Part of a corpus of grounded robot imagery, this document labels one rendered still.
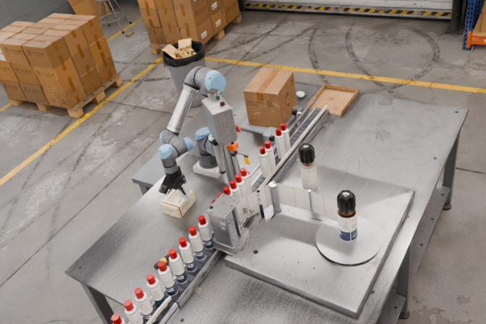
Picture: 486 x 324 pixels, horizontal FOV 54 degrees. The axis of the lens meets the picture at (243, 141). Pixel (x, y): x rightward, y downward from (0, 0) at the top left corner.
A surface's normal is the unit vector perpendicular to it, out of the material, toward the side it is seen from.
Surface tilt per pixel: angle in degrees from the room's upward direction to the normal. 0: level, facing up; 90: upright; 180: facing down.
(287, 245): 0
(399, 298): 0
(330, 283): 0
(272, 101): 90
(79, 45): 91
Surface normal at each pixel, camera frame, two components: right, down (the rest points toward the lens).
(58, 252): -0.16, -0.80
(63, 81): 0.86, 0.19
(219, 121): 0.38, 0.49
